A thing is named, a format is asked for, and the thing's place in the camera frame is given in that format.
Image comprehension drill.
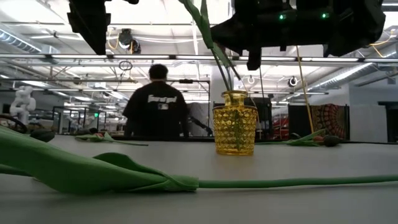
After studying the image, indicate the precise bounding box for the yellow textured glass vase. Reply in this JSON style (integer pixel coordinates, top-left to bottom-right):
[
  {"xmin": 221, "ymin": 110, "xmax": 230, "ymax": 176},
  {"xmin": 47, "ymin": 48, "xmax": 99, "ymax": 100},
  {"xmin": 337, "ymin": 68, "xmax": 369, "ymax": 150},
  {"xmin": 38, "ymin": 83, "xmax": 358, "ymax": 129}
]
[{"xmin": 212, "ymin": 90, "xmax": 259, "ymax": 156}]

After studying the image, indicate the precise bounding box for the horizontal ceiling pipe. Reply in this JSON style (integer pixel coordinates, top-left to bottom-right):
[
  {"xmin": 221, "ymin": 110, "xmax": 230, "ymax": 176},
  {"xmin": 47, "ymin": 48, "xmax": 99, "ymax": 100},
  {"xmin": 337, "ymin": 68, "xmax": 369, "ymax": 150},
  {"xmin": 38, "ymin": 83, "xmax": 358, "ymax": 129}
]
[{"xmin": 0, "ymin": 77, "xmax": 139, "ymax": 84}]

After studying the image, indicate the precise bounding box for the mandala pattern tapestry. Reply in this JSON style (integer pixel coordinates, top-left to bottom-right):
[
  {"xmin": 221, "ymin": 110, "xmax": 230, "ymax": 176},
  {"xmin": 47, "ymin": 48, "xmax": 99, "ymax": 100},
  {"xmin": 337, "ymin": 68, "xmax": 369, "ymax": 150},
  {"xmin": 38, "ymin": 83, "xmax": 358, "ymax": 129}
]
[{"xmin": 310, "ymin": 104, "xmax": 348, "ymax": 140}]

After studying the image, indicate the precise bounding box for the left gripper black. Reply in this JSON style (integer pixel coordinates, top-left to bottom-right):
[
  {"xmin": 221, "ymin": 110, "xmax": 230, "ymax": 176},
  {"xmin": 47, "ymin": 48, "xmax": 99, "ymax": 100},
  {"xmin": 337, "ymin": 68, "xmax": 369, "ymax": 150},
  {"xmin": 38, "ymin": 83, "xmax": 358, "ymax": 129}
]
[{"xmin": 66, "ymin": 0, "xmax": 112, "ymax": 56}]

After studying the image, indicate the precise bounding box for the maroon artificial tulip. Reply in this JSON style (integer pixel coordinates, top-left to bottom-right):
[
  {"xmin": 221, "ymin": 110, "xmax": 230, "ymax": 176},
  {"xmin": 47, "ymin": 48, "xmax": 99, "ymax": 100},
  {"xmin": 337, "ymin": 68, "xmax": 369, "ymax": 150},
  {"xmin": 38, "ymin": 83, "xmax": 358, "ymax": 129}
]
[{"xmin": 0, "ymin": 124, "xmax": 398, "ymax": 195}]

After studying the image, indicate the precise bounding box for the red storage rack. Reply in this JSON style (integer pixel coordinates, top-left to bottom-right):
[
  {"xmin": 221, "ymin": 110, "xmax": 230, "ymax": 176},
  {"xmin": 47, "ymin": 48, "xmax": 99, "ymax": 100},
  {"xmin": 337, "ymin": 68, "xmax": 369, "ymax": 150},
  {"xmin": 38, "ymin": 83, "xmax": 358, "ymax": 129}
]
[{"xmin": 271, "ymin": 115, "xmax": 290, "ymax": 140}]

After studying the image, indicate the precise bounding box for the bright pink artificial tulip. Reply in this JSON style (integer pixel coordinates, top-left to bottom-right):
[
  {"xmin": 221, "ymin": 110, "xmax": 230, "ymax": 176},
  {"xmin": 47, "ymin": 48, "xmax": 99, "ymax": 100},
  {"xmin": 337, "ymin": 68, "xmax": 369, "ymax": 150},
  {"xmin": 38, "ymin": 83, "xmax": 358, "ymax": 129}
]
[
  {"xmin": 178, "ymin": 0, "xmax": 233, "ymax": 91},
  {"xmin": 214, "ymin": 43, "xmax": 243, "ymax": 91},
  {"xmin": 74, "ymin": 132, "xmax": 149, "ymax": 147}
]

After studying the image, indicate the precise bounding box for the white humanoid robot figure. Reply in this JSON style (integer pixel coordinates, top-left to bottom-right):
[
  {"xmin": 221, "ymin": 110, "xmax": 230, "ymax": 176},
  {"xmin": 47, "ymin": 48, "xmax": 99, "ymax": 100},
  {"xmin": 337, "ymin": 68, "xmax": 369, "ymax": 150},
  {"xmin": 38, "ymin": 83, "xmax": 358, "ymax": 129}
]
[{"xmin": 9, "ymin": 86, "xmax": 37, "ymax": 126}]

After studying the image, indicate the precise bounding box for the black ceiling cable reel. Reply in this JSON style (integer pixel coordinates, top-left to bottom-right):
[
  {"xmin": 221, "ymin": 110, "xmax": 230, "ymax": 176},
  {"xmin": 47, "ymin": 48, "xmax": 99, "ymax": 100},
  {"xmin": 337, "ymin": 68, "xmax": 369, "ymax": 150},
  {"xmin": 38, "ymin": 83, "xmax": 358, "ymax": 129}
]
[
  {"xmin": 130, "ymin": 39, "xmax": 142, "ymax": 54},
  {"xmin": 118, "ymin": 28, "xmax": 134, "ymax": 47}
]

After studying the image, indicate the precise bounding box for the long ceiling light rail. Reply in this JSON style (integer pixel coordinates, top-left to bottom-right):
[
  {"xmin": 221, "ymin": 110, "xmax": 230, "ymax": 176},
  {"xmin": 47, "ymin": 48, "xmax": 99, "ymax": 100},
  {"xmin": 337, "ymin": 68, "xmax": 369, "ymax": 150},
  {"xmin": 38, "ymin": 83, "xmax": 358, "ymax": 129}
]
[{"xmin": 0, "ymin": 53, "xmax": 398, "ymax": 63}]

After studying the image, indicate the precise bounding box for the black hanging cable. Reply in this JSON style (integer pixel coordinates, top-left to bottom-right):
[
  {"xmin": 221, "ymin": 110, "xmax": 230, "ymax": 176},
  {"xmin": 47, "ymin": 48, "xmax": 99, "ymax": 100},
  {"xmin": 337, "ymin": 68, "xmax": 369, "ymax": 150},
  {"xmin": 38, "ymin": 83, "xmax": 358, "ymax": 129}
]
[{"xmin": 259, "ymin": 70, "xmax": 266, "ymax": 101}]

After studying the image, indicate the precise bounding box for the black frame rig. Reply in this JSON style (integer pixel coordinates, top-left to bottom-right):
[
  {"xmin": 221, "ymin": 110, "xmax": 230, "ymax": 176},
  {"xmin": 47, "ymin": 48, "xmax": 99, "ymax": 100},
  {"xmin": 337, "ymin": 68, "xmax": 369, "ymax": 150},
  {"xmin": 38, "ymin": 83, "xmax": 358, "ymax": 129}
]
[{"xmin": 167, "ymin": 78, "xmax": 211, "ymax": 138}]

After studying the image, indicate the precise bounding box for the yellow hanging cord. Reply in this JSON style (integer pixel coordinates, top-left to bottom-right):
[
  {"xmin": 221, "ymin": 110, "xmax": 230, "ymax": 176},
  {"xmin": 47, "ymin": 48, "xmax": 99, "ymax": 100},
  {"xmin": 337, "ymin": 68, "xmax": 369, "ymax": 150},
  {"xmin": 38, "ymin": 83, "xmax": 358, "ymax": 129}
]
[{"xmin": 295, "ymin": 45, "xmax": 315, "ymax": 134}]

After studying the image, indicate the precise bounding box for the silver ventilation duct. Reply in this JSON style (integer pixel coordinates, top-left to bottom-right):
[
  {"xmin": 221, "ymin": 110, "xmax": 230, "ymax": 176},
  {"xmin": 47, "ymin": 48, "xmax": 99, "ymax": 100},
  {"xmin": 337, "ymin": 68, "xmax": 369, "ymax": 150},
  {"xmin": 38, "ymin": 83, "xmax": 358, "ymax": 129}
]
[
  {"xmin": 306, "ymin": 62, "xmax": 374, "ymax": 93},
  {"xmin": 0, "ymin": 29, "xmax": 60, "ymax": 56}
]

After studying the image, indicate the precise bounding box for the black curtain panel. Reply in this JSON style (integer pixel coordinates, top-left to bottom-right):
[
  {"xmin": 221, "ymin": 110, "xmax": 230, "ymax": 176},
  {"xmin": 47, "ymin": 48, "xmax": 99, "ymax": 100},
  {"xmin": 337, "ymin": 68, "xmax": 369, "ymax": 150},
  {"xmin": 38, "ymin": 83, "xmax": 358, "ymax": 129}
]
[{"xmin": 288, "ymin": 104, "xmax": 313, "ymax": 138}]

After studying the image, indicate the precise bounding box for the person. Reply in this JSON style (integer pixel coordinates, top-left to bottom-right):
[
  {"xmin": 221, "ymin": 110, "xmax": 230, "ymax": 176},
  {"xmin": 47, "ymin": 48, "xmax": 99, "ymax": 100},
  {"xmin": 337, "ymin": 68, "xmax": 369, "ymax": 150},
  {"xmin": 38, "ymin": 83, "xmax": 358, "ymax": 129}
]
[{"xmin": 122, "ymin": 63, "xmax": 190, "ymax": 138}]

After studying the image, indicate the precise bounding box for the black partition panel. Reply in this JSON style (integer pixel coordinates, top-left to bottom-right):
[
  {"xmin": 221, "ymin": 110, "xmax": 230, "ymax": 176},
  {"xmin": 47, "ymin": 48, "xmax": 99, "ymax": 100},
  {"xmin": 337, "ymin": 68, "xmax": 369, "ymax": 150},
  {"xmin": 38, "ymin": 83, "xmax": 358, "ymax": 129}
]
[{"xmin": 257, "ymin": 96, "xmax": 273, "ymax": 139}]

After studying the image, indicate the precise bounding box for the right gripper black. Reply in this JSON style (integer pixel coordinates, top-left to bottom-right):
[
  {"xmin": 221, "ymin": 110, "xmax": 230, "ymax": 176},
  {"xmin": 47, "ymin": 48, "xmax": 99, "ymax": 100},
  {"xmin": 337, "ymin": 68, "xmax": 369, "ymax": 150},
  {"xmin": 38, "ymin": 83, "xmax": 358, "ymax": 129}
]
[{"xmin": 210, "ymin": 0, "xmax": 334, "ymax": 71}]

